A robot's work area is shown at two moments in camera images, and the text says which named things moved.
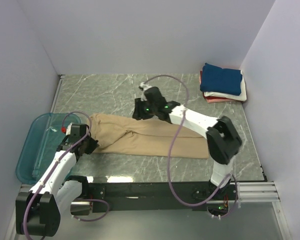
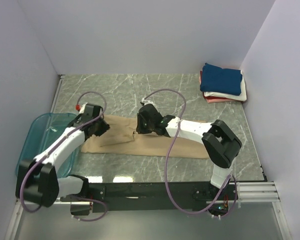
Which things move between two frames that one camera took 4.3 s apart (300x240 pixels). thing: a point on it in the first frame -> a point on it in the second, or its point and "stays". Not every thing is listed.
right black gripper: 140,113 -> 142,124
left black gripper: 89,145 -> 100,127
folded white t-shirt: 242,97 stays
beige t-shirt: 118,134 stays
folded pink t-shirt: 218,100 stays
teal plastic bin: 42,134 stays
